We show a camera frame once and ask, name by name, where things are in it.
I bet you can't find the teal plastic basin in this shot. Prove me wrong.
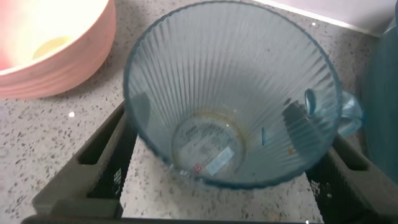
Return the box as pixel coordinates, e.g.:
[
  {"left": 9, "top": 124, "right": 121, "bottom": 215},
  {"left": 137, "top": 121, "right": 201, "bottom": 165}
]
[{"left": 362, "top": 0, "right": 398, "bottom": 187}]

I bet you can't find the clear blue ribbed cup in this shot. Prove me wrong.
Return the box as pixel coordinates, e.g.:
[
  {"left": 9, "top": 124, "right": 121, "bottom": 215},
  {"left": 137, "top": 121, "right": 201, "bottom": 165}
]
[{"left": 123, "top": 0, "right": 364, "bottom": 190}]

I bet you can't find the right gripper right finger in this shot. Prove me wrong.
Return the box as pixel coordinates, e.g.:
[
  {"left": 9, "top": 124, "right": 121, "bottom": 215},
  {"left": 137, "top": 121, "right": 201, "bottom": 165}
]
[{"left": 304, "top": 133, "right": 398, "bottom": 223}]

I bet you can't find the pink plastic bowl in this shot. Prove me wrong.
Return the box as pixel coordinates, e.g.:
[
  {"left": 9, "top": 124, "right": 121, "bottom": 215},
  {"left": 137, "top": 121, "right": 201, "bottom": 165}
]
[{"left": 0, "top": 0, "right": 118, "bottom": 100}]

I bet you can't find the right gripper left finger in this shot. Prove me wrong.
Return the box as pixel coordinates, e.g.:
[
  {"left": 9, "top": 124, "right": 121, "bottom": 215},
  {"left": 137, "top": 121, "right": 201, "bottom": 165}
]
[{"left": 32, "top": 102, "right": 137, "bottom": 218}]

